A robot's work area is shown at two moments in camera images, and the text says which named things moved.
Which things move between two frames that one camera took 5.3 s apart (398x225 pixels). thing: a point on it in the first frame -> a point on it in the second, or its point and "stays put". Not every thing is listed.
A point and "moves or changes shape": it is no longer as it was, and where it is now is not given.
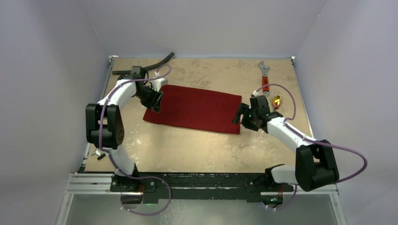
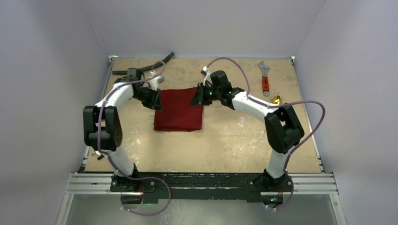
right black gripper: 243,115 -> 201,95
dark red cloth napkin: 196,108 moves or changes shape
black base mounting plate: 153,186 stays put
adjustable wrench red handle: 265,78 stays put
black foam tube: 149,68 stays put
